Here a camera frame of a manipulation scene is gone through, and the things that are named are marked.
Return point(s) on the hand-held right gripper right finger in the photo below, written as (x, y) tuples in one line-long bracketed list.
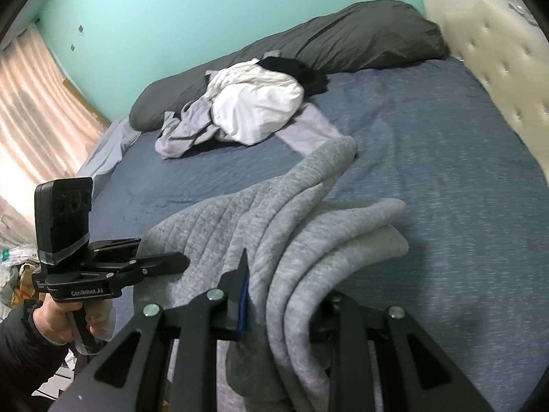
[(351, 330)]

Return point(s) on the pink curtain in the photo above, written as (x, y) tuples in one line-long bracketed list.
[(34, 116)]

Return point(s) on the person's left hand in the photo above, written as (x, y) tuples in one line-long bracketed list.
[(53, 322)]

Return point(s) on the grey knit sweater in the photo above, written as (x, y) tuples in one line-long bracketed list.
[(291, 244)]

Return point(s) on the cream tufted headboard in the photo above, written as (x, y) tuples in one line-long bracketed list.
[(493, 51)]

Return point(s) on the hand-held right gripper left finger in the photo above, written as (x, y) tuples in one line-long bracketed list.
[(242, 304)]

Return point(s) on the light grey blanket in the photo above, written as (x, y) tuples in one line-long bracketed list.
[(107, 154)]

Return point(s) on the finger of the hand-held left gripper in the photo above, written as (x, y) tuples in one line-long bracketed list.
[(158, 266), (116, 249)]

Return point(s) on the clear plastic bags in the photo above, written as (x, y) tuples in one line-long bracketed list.
[(13, 266)]

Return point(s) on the dark grey long pillow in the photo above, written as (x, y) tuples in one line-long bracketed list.
[(364, 34)]

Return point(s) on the white garment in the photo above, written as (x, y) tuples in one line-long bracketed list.
[(253, 107)]

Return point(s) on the person's left forearm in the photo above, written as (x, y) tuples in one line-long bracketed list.
[(21, 352)]

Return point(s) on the light grey jacket black cuffs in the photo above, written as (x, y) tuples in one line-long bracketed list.
[(193, 128)]

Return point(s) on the black garment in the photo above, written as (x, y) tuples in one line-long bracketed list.
[(300, 73)]

